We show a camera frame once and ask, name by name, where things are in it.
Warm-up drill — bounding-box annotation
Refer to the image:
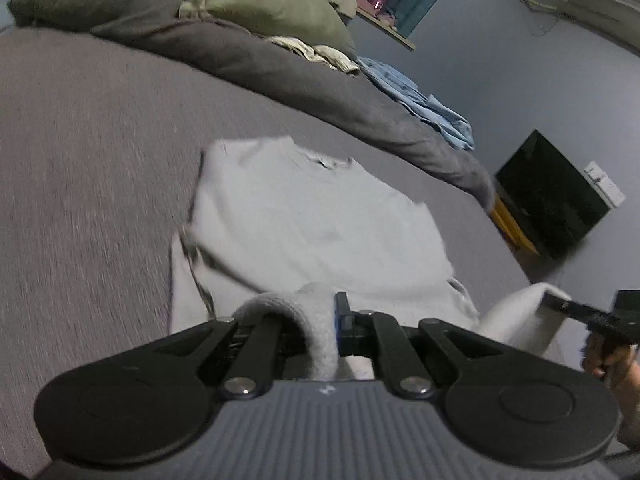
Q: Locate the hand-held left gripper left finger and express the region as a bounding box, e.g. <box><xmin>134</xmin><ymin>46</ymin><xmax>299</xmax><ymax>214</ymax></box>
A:
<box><xmin>149</xmin><ymin>311</ymin><xmax>287</xmax><ymax>401</ymax></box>

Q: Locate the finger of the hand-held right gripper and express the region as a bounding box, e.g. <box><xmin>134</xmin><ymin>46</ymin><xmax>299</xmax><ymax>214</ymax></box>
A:
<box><xmin>540</xmin><ymin>294</ymin><xmax>618</xmax><ymax>328</ymax></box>

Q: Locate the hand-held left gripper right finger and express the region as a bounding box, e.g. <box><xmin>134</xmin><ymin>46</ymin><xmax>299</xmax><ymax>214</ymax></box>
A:
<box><xmin>332</xmin><ymin>291</ymin><xmax>502</xmax><ymax>401</ymax></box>

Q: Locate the light grey sweater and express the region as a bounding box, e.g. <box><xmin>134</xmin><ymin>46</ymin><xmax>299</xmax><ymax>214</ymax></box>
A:
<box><xmin>169</xmin><ymin>136</ymin><xmax>573</xmax><ymax>381</ymax></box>

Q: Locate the person's right forearm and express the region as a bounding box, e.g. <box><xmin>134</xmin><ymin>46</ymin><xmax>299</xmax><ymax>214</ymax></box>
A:
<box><xmin>612</xmin><ymin>355</ymin><xmax>640</xmax><ymax>448</ymax></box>

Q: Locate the person's right hand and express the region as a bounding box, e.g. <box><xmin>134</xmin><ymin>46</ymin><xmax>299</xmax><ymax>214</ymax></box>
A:
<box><xmin>581</xmin><ymin>332</ymin><xmax>638</xmax><ymax>391</ymax></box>

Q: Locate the wooden television stand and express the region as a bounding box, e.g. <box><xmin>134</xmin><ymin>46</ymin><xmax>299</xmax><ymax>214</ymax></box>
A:
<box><xmin>487</xmin><ymin>195</ymin><xmax>541</xmax><ymax>256</ymax></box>

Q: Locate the black television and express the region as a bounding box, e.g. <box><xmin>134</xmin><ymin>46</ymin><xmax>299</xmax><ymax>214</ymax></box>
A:
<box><xmin>494</xmin><ymin>129</ymin><xmax>612</xmax><ymax>261</ymax></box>

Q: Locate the white power strip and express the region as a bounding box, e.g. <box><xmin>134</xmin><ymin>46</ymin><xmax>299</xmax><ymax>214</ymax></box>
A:
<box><xmin>584</xmin><ymin>161</ymin><xmax>627</xmax><ymax>208</ymax></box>

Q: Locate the light blue denim shirt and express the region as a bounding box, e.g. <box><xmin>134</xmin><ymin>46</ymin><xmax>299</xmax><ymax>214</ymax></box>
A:
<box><xmin>357</xmin><ymin>56</ymin><xmax>476</xmax><ymax>151</ymax></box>

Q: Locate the dark grey duvet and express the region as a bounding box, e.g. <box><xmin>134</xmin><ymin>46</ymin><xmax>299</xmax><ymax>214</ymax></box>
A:
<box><xmin>7</xmin><ymin>0</ymin><xmax>496</xmax><ymax>211</ymax></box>

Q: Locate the grey bed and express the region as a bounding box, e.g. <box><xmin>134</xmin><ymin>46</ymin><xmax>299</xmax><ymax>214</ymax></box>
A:
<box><xmin>0</xmin><ymin>27</ymin><xmax>583</xmax><ymax>480</ymax></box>

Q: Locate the cream garment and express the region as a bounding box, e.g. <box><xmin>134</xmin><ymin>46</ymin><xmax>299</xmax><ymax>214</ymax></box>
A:
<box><xmin>265</xmin><ymin>35</ymin><xmax>361</xmax><ymax>75</ymax></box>

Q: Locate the wooden window sill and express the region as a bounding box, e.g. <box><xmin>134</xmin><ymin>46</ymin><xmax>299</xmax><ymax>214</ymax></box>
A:
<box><xmin>356</xmin><ymin>6</ymin><xmax>417</xmax><ymax>52</ymax></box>

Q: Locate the olive green pillow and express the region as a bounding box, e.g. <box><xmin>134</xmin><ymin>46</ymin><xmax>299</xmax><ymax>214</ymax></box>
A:
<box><xmin>177</xmin><ymin>0</ymin><xmax>357</xmax><ymax>56</ymax></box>

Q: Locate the thin wall cable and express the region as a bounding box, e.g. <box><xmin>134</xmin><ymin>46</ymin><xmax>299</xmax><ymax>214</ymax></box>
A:
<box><xmin>519</xmin><ymin>0</ymin><xmax>558</xmax><ymax>37</ymax></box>

